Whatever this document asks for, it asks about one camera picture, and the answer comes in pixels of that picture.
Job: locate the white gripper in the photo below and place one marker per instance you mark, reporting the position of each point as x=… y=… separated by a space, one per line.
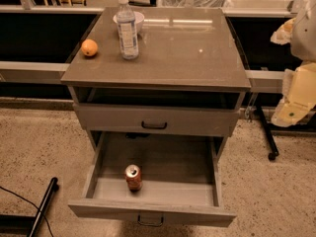
x=304 y=37

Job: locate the grey drawer cabinet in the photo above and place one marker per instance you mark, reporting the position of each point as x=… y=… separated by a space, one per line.
x=187 y=59

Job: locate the black wheeled table leg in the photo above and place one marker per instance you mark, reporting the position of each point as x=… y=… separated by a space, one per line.
x=272 y=130

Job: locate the white bowl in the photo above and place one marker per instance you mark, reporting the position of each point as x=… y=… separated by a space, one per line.
x=139 y=19

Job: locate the orange fruit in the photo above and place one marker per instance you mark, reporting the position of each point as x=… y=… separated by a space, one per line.
x=89 y=47

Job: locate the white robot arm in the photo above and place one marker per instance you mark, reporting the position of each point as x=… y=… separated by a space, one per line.
x=303 y=41

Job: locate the open grey middle drawer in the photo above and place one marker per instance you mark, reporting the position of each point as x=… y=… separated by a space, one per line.
x=180 y=181

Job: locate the red coke can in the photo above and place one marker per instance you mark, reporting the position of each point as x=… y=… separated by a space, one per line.
x=133 y=177

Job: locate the black floor stand bar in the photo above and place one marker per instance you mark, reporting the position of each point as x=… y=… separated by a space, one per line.
x=29 y=225

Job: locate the closed grey top drawer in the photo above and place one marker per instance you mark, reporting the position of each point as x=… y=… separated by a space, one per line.
x=142 y=119

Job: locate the clear plastic water bottle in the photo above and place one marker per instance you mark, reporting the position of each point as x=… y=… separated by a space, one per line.
x=128 y=42

